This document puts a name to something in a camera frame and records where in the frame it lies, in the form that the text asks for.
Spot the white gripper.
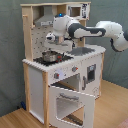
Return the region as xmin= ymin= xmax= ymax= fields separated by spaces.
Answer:
xmin=46 ymin=33 xmax=59 ymax=43

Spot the small metal pot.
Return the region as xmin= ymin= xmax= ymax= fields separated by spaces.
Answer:
xmin=42 ymin=51 xmax=57 ymax=62

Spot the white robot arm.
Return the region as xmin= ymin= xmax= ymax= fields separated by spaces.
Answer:
xmin=46 ymin=13 xmax=128 ymax=52

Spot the wooden toy kitchen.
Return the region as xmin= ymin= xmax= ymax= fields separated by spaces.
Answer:
xmin=22 ymin=2 xmax=105 ymax=128

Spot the grey range hood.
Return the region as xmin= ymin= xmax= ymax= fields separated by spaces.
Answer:
xmin=34 ymin=5 xmax=57 ymax=27

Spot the black toy stovetop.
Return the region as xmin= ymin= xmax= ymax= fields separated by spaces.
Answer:
xmin=33 ymin=54 xmax=73 ymax=66

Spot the grey toy sink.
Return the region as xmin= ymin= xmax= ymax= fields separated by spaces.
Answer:
xmin=70 ymin=47 xmax=94 ymax=56

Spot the red left stove knob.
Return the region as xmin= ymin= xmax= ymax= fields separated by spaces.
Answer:
xmin=54 ymin=73 xmax=59 ymax=79

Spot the red stove knob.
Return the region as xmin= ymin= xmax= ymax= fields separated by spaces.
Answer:
xmin=72 ymin=66 xmax=78 ymax=72
xmin=54 ymin=73 xmax=59 ymax=79

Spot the white toy microwave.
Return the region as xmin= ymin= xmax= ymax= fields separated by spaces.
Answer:
xmin=67 ymin=4 xmax=88 ymax=20

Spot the red right stove knob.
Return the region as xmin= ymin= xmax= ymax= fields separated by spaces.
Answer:
xmin=72 ymin=66 xmax=78 ymax=72

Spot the grey dishwasher panel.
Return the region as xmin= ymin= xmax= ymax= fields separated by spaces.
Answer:
xmin=87 ymin=65 xmax=96 ymax=83

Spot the white oven door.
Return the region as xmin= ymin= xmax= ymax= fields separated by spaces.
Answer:
xmin=49 ymin=86 xmax=95 ymax=128

